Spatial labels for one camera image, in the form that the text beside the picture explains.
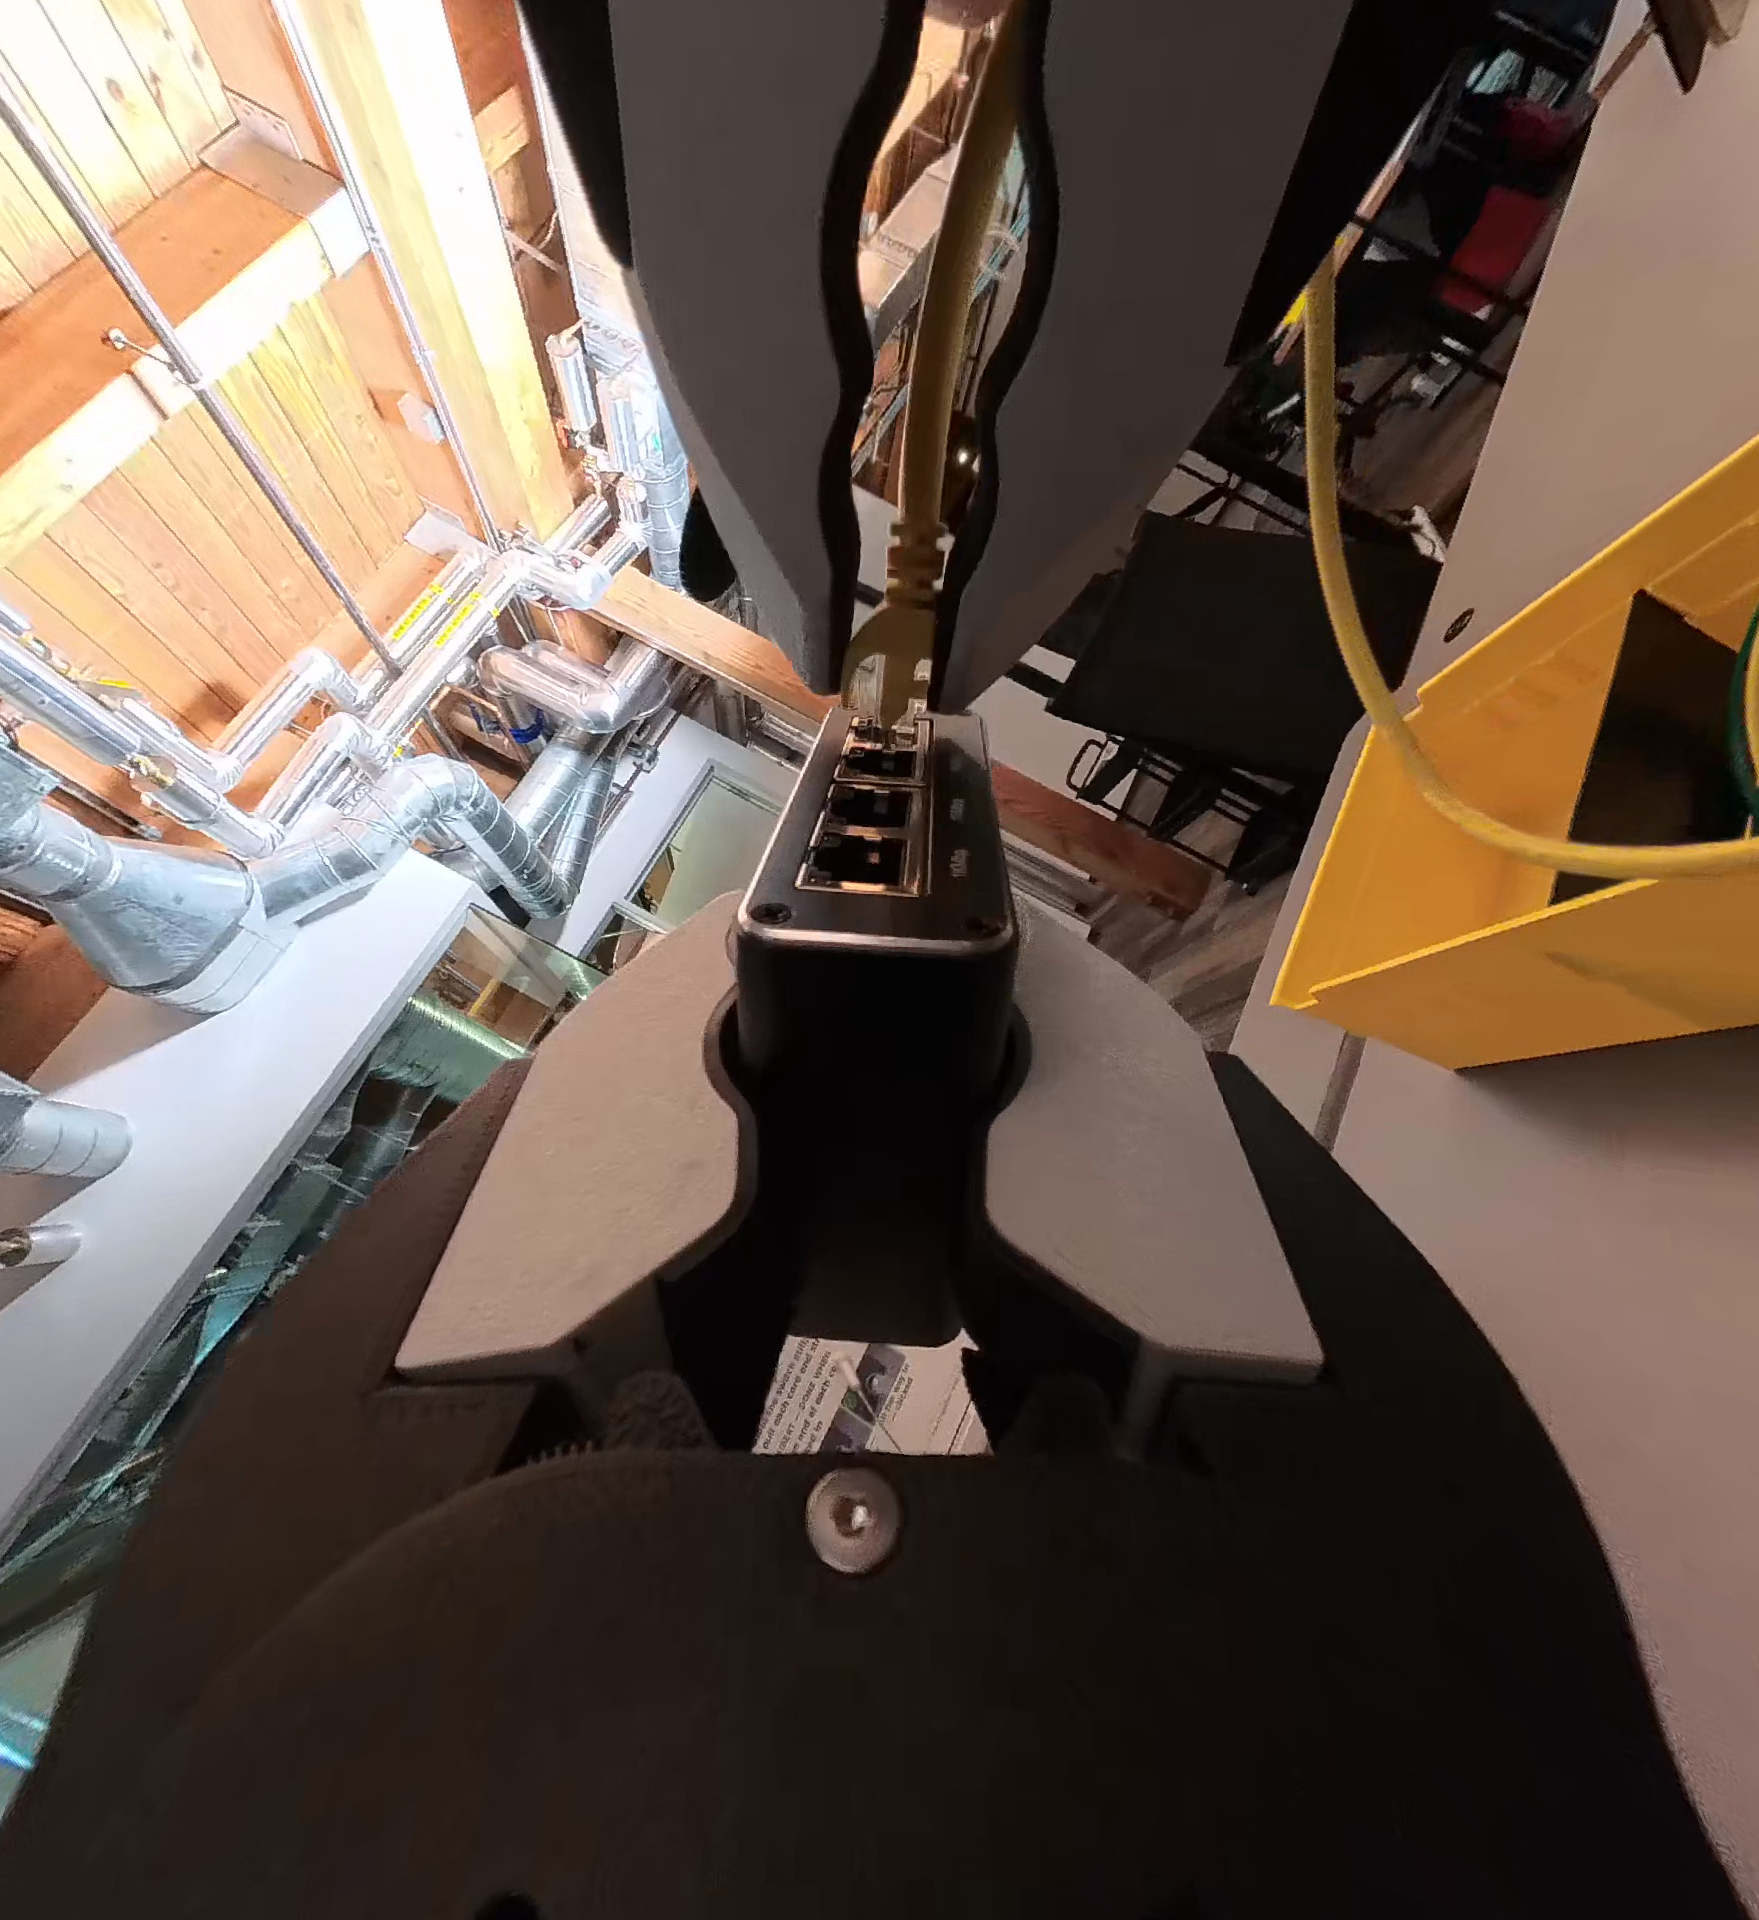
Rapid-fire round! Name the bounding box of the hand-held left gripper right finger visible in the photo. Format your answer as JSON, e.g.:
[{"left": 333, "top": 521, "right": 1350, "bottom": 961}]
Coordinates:
[{"left": 967, "top": 895, "right": 1326, "bottom": 1381}]

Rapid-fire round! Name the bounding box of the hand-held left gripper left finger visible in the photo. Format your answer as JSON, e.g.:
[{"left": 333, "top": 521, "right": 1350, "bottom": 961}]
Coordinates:
[{"left": 396, "top": 900, "right": 757, "bottom": 1381}]

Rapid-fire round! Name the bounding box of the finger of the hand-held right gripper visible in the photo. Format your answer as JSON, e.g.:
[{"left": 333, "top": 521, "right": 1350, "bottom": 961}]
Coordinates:
[
  {"left": 610, "top": 0, "right": 924, "bottom": 696},
  {"left": 931, "top": 0, "right": 1354, "bottom": 710}
]

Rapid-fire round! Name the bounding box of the yellow ethernet cable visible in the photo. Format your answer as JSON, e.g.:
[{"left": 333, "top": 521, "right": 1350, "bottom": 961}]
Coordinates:
[{"left": 840, "top": 0, "right": 1759, "bottom": 879}]

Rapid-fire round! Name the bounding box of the black ethernet switch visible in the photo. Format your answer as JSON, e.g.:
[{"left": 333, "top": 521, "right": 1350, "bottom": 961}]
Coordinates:
[{"left": 733, "top": 710, "right": 1021, "bottom": 1347}]

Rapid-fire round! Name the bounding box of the yellow plastic bin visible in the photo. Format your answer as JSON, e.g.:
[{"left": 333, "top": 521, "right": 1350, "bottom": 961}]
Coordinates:
[{"left": 1268, "top": 381, "right": 1759, "bottom": 1072}]

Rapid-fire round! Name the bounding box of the printed instruction sheet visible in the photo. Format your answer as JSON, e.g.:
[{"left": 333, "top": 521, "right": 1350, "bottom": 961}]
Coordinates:
[{"left": 758, "top": 1340, "right": 988, "bottom": 1455}]

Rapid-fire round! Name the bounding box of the black office chair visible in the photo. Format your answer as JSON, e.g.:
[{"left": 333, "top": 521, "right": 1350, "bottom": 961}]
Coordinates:
[{"left": 1051, "top": 510, "right": 1442, "bottom": 783}]

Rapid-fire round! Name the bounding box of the black wire cart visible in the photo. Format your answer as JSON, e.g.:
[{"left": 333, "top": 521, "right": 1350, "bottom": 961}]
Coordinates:
[{"left": 1064, "top": 727, "right": 1301, "bottom": 893}]

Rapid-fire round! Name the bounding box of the silver air duct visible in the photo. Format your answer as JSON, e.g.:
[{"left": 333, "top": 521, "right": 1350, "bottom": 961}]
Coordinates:
[{"left": 0, "top": 346, "right": 701, "bottom": 1023}]

